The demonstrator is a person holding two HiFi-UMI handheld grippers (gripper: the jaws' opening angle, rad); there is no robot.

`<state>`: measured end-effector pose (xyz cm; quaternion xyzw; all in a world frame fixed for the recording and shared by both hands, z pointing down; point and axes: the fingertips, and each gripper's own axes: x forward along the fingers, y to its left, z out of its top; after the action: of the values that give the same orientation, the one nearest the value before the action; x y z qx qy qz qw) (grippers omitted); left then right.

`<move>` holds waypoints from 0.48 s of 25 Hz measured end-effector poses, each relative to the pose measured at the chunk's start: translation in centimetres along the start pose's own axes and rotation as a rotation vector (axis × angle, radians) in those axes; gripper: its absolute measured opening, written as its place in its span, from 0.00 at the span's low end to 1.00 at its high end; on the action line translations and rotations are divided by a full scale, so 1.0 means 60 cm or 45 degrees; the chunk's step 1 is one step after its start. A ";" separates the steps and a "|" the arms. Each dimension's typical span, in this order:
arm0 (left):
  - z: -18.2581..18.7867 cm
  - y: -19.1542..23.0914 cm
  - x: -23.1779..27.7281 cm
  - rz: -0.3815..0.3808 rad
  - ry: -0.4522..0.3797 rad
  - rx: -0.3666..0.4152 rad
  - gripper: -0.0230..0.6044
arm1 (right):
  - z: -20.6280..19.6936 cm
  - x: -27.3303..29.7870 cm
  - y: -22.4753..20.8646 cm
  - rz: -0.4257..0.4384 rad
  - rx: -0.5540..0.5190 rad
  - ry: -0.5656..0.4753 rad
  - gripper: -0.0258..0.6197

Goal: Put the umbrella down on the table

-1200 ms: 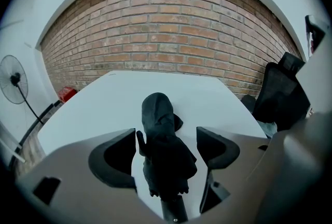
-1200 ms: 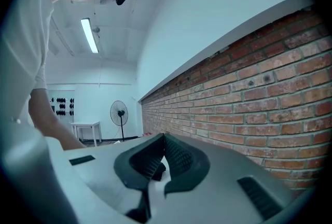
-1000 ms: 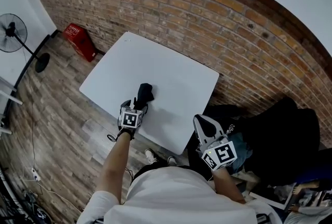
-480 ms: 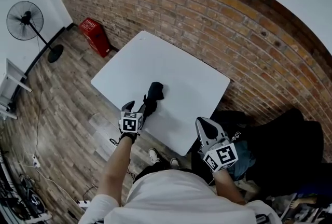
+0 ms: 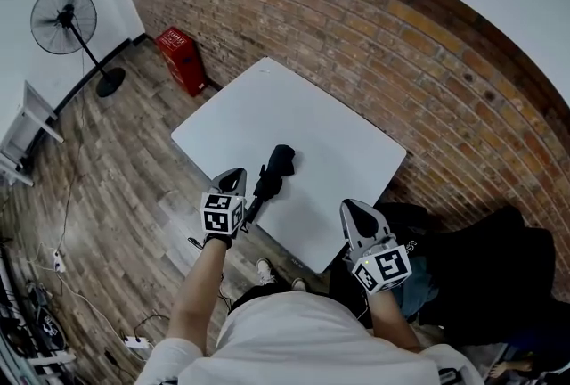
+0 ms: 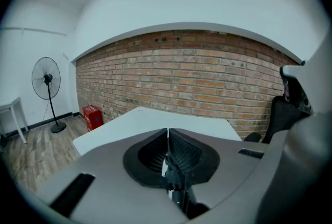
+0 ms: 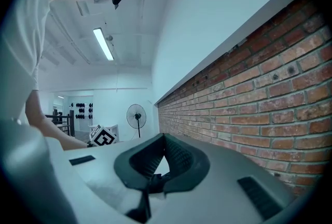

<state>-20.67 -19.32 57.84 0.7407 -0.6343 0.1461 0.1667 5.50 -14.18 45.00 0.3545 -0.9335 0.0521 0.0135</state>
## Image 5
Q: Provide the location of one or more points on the white metal desk frame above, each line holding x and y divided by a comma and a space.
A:
31, 116

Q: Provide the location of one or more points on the person's right forearm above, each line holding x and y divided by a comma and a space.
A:
394, 321

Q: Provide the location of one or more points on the person's left forearm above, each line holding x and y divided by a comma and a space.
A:
198, 294

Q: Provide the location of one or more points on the red box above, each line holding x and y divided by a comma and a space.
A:
182, 58

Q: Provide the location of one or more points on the person's white shirt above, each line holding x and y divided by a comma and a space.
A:
311, 343

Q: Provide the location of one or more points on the black standing fan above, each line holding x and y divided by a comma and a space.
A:
64, 18

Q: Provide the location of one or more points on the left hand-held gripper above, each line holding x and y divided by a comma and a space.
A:
220, 214

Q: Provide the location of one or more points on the person's black trousers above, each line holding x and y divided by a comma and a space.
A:
254, 295

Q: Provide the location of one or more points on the white table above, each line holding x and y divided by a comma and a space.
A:
285, 111

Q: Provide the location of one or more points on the long white power strip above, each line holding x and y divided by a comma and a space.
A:
138, 342

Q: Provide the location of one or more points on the cluttered equipment shelf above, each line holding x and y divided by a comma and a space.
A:
26, 330

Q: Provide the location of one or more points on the person's white left shoe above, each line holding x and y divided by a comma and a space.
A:
266, 271

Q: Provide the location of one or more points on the black jacket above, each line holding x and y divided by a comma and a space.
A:
490, 267

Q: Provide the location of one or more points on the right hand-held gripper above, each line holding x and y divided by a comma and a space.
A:
383, 269

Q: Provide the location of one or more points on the blue jeans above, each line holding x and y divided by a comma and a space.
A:
418, 285

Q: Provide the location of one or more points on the person's white right shoe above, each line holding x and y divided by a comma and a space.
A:
298, 284

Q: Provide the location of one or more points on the person's white shoe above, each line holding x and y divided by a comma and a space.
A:
298, 284
266, 271

